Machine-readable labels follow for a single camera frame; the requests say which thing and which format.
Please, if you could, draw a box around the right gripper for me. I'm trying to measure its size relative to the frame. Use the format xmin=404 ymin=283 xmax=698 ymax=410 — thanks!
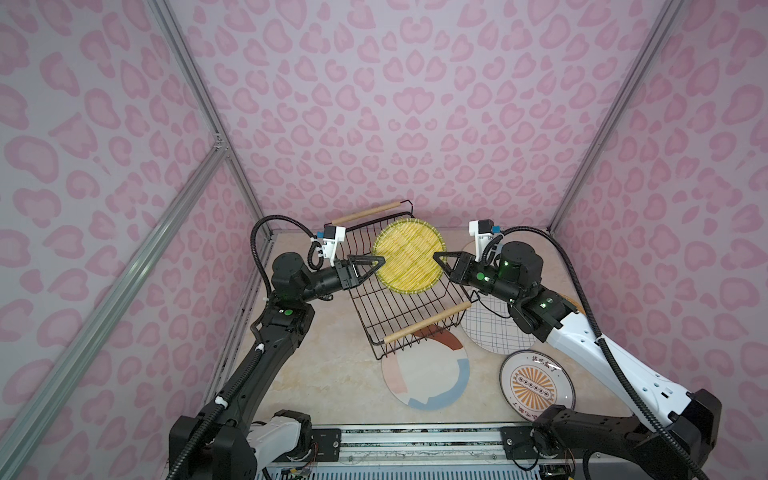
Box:
xmin=432 ymin=251 xmax=524 ymax=305

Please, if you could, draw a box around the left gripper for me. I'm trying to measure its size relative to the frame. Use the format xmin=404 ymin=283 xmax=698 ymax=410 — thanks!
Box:
xmin=299 ymin=260 xmax=383 ymax=307

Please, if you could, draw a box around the yellow striped plate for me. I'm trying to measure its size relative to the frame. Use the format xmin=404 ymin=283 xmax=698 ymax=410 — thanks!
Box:
xmin=371 ymin=218 xmax=446 ymax=295

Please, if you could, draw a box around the black wire dish rack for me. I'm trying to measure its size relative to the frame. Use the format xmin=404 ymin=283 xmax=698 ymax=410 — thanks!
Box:
xmin=330 ymin=200 xmax=469 ymax=360

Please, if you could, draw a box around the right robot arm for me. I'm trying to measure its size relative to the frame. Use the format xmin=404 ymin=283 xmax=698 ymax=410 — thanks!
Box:
xmin=433 ymin=241 xmax=722 ymax=479

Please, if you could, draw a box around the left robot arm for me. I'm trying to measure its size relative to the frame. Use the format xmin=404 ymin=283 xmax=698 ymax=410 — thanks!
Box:
xmin=168 ymin=252 xmax=385 ymax=479

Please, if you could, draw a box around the white plaid plate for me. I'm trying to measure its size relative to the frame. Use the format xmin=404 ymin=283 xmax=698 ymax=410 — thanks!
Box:
xmin=461 ymin=292 xmax=536 ymax=355

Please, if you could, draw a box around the large pink blue plate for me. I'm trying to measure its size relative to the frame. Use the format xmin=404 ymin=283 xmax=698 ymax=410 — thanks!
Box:
xmin=381 ymin=331 xmax=470 ymax=411

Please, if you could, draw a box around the orange woven plate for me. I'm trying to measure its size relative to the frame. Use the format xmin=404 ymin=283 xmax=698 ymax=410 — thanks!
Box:
xmin=563 ymin=294 xmax=586 ymax=315

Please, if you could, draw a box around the orange sunburst plate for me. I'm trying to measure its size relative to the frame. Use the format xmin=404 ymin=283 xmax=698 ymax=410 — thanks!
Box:
xmin=499 ymin=350 xmax=576 ymax=422

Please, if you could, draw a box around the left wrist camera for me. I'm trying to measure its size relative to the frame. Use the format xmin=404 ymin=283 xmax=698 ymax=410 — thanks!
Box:
xmin=307 ymin=224 xmax=346 ymax=271

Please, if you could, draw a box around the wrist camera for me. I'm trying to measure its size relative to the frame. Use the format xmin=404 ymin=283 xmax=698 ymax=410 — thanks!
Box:
xmin=307 ymin=224 xmax=346 ymax=271
xmin=468 ymin=219 xmax=501 ymax=262

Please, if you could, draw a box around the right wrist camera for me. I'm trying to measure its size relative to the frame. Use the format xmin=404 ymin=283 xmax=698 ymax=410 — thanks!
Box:
xmin=468 ymin=219 xmax=501 ymax=262

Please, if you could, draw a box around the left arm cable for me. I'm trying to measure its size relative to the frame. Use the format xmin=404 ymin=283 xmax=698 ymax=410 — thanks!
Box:
xmin=173 ymin=214 xmax=318 ymax=480

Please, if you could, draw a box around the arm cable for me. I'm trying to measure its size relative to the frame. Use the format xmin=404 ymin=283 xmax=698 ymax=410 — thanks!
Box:
xmin=173 ymin=214 xmax=318 ymax=480
xmin=485 ymin=226 xmax=712 ymax=480

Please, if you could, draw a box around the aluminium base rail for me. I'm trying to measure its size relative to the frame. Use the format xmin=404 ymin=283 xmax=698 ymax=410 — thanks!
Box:
xmin=160 ymin=419 xmax=685 ymax=480

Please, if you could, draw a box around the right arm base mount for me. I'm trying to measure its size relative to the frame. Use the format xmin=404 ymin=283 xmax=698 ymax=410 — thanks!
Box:
xmin=499 ymin=425 xmax=539 ymax=463

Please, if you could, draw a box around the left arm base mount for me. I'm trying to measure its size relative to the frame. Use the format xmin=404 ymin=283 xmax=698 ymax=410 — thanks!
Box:
xmin=274 ymin=427 xmax=342 ymax=463

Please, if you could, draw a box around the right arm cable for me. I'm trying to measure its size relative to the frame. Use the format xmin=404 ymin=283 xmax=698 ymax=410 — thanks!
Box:
xmin=485 ymin=226 xmax=712 ymax=480

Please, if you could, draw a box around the aluminium frame strut right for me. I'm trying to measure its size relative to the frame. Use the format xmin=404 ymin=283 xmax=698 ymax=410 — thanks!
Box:
xmin=547 ymin=0 xmax=688 ymax=235

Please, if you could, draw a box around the aluminium frame strut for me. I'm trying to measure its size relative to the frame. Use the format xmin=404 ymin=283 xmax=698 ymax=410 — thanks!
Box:
xmin=547 ymin=0 xmax=688 ymax=235
xmin=1 ymin=1 xmax=260 ymax=479

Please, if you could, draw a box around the aluminium frame strut left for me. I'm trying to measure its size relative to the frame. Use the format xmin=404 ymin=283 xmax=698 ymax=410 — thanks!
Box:
xmin=1 ymin=1 xmax=260 ymax=479

